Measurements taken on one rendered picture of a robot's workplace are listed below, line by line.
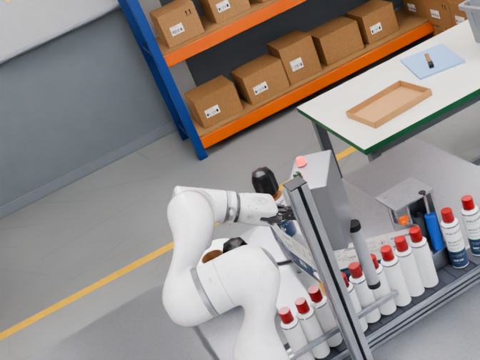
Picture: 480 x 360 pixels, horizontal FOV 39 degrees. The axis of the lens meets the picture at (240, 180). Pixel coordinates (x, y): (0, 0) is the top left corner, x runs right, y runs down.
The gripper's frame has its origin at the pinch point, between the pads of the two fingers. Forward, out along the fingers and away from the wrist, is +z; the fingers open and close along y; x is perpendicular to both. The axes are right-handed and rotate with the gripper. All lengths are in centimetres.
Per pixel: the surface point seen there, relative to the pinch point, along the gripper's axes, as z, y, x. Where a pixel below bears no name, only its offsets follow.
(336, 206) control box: 5.1, -15.0, -10.6
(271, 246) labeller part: 16, 56, 44
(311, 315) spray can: 10.5, -5.9, 27.9
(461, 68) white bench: 123, 152, -10
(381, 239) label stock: 34.0, 12.9, 12.8
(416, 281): 43.5, 2.4, 20.0
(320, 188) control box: -0.8, -16.6, -15.6
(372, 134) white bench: 74, 124, 20
